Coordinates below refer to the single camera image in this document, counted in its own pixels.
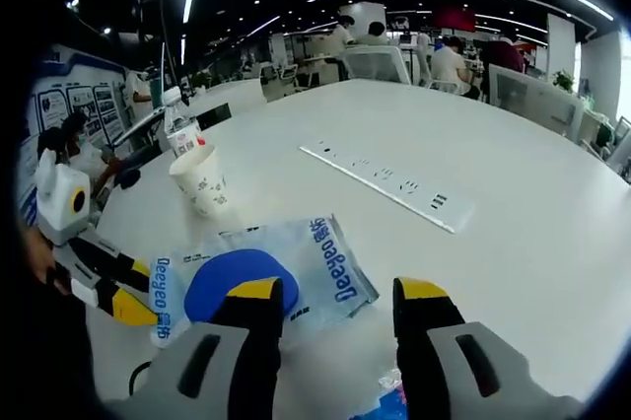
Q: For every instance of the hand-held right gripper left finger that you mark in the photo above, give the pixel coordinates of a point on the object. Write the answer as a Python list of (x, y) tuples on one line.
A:
[(197, 375)]

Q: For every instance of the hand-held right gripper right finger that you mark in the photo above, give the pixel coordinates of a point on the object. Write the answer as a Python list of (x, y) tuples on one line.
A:
[(443, 375)]

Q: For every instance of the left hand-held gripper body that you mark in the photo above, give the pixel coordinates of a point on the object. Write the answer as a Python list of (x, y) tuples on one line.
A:
[(59, 203)]

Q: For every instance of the blue tissue pack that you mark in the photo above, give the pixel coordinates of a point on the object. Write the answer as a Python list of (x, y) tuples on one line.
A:
[(394, 400)]

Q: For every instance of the white paper cup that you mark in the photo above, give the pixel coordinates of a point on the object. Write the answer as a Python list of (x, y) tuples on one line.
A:
[(204, 188)]

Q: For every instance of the clear water bottle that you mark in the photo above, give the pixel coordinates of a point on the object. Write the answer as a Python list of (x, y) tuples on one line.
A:
[(180, 134)]

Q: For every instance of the white blue wet wipes packet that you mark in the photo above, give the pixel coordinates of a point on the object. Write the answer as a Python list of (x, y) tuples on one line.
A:
[(325, 272)]

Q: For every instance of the person's left hand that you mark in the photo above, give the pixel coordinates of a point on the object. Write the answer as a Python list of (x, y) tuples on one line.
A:
[(47, 267)]

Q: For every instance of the black computer mouse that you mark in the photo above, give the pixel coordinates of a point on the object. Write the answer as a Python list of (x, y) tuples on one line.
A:
[(130, 179)]

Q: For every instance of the person's black clothing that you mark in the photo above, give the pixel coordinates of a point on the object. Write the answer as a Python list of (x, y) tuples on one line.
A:
[(59, 341)]

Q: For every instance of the black chair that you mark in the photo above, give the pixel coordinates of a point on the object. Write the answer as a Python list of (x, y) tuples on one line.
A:
[(214, 115)]

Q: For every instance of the white power strip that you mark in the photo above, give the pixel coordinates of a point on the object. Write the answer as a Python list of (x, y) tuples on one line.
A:
[(394, 183)]

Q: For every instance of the white mesh office chair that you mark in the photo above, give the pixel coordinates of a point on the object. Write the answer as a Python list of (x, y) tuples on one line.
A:
[(621, 141), (532, 99), (377, 65)]

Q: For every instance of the potted green plant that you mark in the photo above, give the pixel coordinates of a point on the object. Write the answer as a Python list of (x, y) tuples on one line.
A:
[(563, 81)]

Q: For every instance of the wall poster board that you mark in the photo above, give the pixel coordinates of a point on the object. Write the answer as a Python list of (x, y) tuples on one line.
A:
[(84, 107)]

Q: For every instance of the red wall screen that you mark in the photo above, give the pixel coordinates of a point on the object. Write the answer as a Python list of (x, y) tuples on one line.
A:
[(454, 18)]

